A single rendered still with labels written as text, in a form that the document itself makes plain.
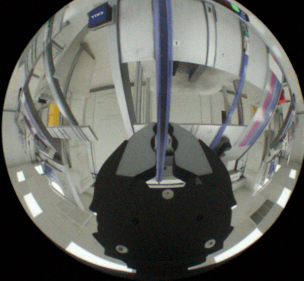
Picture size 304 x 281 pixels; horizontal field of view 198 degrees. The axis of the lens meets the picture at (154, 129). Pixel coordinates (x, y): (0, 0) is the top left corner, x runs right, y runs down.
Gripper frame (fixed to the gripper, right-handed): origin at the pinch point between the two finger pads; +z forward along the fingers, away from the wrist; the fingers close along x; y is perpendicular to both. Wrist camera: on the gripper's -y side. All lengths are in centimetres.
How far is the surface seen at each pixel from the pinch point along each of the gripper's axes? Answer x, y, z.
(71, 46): -34.4, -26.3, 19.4
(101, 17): -9.5, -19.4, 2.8
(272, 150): 137, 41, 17
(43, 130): -85, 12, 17
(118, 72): -8.4, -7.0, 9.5
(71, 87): -85, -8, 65
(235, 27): 18.6, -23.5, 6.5
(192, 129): 10.2, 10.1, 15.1
